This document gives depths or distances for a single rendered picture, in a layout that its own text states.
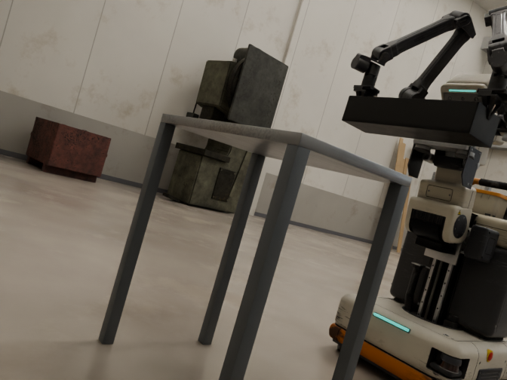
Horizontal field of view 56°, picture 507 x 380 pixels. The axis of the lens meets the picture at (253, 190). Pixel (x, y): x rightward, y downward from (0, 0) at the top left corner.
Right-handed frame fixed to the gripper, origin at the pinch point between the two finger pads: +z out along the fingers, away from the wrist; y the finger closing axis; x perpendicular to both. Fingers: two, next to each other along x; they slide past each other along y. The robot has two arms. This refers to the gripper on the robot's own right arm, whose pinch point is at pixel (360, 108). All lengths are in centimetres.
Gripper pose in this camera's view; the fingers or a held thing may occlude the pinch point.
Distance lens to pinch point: 217.1
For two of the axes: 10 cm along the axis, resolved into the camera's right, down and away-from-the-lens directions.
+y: 6.0, 2.0, -7.7
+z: -3.0, 9.5, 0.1
